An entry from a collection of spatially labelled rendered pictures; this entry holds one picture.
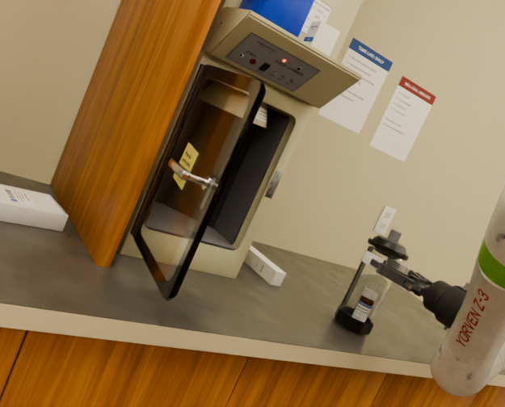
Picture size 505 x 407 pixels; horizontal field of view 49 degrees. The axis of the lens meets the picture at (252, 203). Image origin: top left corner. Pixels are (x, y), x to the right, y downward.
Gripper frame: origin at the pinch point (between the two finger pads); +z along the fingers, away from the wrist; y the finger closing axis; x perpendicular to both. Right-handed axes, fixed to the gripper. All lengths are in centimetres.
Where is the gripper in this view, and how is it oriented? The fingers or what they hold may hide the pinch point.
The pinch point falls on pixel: (382, 262)
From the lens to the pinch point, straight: 144.1
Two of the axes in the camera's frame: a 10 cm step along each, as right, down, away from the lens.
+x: -4.0, 9.1, 1.4
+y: -7.5, -2.3, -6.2
